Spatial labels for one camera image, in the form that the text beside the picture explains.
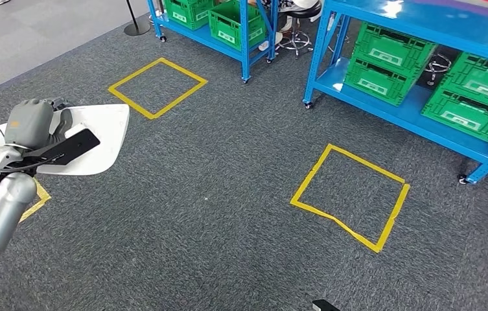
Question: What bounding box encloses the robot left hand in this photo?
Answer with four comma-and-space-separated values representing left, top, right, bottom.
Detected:
4, 97, 75, 151

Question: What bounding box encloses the white plastic shell part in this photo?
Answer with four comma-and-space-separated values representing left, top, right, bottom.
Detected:
0, 104, 131, 177

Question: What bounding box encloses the blue metal shelf rack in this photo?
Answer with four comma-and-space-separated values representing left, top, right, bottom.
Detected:
303, 0, 488, 185
146, 0, 280, 84

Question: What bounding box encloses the yellow floor tape square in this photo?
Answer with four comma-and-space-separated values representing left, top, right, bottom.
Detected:
18, 178, 52, 224
107, 56, 209, 121

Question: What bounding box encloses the black barrier stanchion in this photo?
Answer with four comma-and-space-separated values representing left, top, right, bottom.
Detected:
123, 0, 152, 36

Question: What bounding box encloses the person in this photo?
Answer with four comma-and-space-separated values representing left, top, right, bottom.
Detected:
247, 0, 320, 52

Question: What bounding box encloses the yellow tape square, bent edge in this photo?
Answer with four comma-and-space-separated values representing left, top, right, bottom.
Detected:
289, 143, 411, 254

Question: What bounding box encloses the chrome base stool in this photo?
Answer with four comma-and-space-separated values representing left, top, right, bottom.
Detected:
424, 53, 453, 87
275, 2, 323, 60

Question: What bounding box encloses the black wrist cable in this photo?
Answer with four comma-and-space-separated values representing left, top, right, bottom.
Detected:
0, 152, 64, 175

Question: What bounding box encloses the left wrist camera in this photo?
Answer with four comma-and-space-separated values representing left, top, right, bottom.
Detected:
20, 123, 102, 168

